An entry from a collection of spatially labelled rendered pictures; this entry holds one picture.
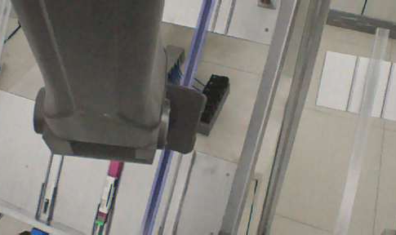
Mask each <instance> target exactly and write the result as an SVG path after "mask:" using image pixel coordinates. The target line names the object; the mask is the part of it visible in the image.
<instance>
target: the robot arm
mask: <svg viewBox="0 0 396 235"><path fill-rule="evenodd" d="M10 1H11V5H12V6H13V10H14V11H15V13H16V16H17V18H18V21H19V22H20V26H21V28H22V29H23V32H24V35H25V37H26V39H27V42H28V44H29V47H30V49H31V50H32V53H33V56H34V59H35V60H36V62H37V65H38V67H39V70H40V72H41V74H42V79H43V81H44V87H42V88H40V89H39V92H38V93H37V98H36V100H35V103H34V107H33V128H34V132H36V133H37V134H39V135H42V139H43V140H44V142H45V144H47V147H48V148H49V149H50V151H51V152H52V154H53V155H65V156H70V157H81V158H94V159H100V160H107V161H113V162H130V163H136V164H143V165H153V162H154V159H155V153H156V151H157V150H164V148H166V149H169V150H173V151H175V152H178V153H183V154H187V153H192V151H193V150H194V145H195V141H196V139H197V137H195V135H196V133H197V130H198V124H199V122H200V119H201V114H202V113H204V109H205V107H206V104H207V96H206V95H204V94H201V92H200V91H198V90H193V89H191V88H189V87H184V86H181V85H177V84H172V83H169V82H167V62H168V58H167V51H166V50H165V49H164V47H163V44H162V39H161V25H162V17H163V12H164V3H165V0H10Z"/></svg>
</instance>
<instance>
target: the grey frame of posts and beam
mask: <svg viewBox="0 0 396 235"><path fill-rule="evenodd" d="M317 3H318V0H309V5H308V10H307V13H306V17H305V24H304V28H303V33H302V37H301V40H300V48H299V51H298V56H297V59H296V67H295V70H294V73H293V76H292V82H291V87H290V93H289V96H288V99H287V107H286V110H285V113H284V119H283V124H282V130H281V133H280V136H279V139H278V147H277V150H276V156H275V159H274V164H273V170H272V174H271V176H270V180H269V187H268V191H267V196H266V199H265V204H264V210H263V214H262V216H261V220H260V228H259V231H258V233H259V234H261V235H262V234H263V233H264V234H265V235H269V234H270V231H271V228H272V224H273V221H274V215H275V212H276V210H277V207H278V201H279V198H280V195H281V191H282V188H283V181H284V179H285V176H286V173H287V168H288V164H289V161H290V157H291V153H292V148H293V145H294V143H295V141H296V133H297V131H298V126H299V124H300V120H301V114H302V112H303V110H304V104H305V100H306V98H307V93H308V90H309V84H310V81H311V78H312V73H313V71H314V65H315V62H316V59H317V54H318V50H319V47H320V42H321V40H322V37H323V31H324V29H325V24H326V21H327V15H328V12H329V7H330V5H331V0H322V3H321V8H320V11H319V13H318V14H319V16H318V20H317V26H316V29H315V32H314V39H313V41H312V44H311V46H312V47H311V49H310V52H309V59H308V62H307V65H306V70H305V75H304V80H303V82H302V85H301V91H300V95H299V98H298V103H297V106H296V112H295V116H294V118H293V124H292V127H291V131H290V136H289V139H288V142H287V149H286V152H285V154H284V159H283V164H282V167H281V173H280V176H279V178H278V185H277V188H276V190H275V195H274V200H273V203H272V208H271V211H270V213H269V221H268V223H267V226H266V227H264V226H265V221H266V216H267V213H268V210H269V204H270V200H271V197H272V192H273V189H274V185H275V179H276V176H277V173H278V166H279V163H280V160H281V155H282V152H283V147H284V141H285V139H286V136H287V128H288V126H289V123H290V117H291V113H292V110H293V104H294V101H295V98H296V91H297V88H298V83H299V80H300V76H301V70H302V67H303V64H304V58H305V54H306V48H307V46H308V42H309V35H310V33H311V27H312V24H313V22H314V14H315V12H316V6H317Z"/></svg>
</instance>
